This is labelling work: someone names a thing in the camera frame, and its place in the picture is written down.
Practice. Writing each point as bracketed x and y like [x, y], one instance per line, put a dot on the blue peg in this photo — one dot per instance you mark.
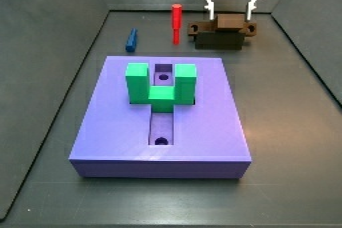
[131, 40]

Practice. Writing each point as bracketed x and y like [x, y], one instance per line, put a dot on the brown T-shaped block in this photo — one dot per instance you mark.
[223, 23]

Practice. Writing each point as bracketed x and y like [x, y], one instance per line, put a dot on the purple base block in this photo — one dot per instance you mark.
[127, 141]

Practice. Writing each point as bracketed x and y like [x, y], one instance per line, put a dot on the green U-shaped block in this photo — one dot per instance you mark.
[162, 96]

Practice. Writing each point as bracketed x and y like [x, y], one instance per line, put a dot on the red peg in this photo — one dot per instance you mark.
[176, 22]

